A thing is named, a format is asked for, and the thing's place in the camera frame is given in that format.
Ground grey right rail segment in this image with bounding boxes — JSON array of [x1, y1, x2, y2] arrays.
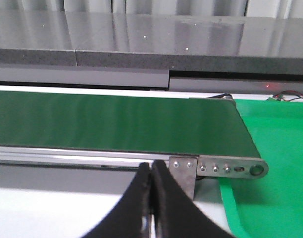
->
[[169, 77, 303, 94]]

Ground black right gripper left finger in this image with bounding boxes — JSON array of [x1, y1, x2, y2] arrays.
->
[[85, 163, 152, 238]]

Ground green mat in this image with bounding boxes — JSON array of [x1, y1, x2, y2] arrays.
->
[[219, 100, 303, 238]]

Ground grey rail under table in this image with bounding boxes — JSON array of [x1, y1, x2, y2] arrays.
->
[[0, 65, 169, 89]]

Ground metal conveyor end bracket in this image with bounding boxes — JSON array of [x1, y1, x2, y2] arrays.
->
[[168, 155, 269, 199]]

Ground grey stone-edged back table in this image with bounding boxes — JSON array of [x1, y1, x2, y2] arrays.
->
[[0, 9, 303, 75]]

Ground red black wires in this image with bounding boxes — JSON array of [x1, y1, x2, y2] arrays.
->
[[272, 90, 303, 102]]

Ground green conveyor belt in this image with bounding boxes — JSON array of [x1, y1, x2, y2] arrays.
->
[[0, 91, 259, 158]]

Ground aluminium conveyor frame rail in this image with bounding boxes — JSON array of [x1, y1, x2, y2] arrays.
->
[[0, 145, 199, 169]]

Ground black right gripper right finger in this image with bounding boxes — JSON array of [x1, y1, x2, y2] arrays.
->
[[151, 160, 233, 238]]

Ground white pleated curtain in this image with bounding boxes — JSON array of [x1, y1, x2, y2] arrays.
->
[[0, 0, 303, 19]]

